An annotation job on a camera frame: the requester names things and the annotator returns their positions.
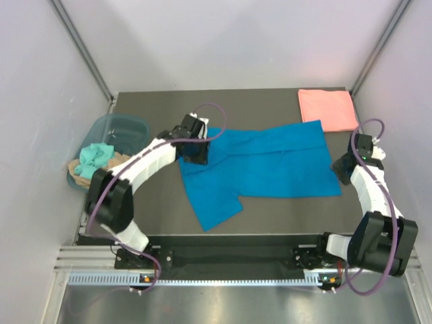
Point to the left aluminium frame post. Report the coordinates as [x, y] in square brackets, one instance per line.
[80, 46]

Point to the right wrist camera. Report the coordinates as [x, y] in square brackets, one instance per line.
[367, 147]

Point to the blue t shirt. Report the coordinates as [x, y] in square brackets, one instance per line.
[290, 161]

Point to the aluminium frame post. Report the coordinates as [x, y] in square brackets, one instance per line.
[389, 29]
[80, 46]

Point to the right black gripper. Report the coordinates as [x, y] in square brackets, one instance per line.
[337, 167]

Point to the folded pink t shirt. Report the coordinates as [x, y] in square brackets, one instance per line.
[333, 108]

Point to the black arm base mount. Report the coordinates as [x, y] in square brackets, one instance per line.
[292, 251]

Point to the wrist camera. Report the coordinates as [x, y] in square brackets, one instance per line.
[367, 147]
[202, 126]

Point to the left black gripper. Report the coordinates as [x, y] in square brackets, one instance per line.
[202, 158]

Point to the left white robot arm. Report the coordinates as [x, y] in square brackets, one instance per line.
[110, 200]

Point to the teal plastic basin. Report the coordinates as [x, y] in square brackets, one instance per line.
[127, 133]

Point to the right aluminium frame post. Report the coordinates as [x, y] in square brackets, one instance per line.
[389, 29]

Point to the aluminium extrusion rail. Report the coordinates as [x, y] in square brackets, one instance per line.
[85, 258]

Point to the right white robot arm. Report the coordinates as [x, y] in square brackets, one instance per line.
[370, 245]

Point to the beige t shirt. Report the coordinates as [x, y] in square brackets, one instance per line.
[83, 178]

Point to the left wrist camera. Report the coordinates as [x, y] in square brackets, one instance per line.
[202, 126]

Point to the mint green t shirt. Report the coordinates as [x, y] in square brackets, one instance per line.
[93, 157]

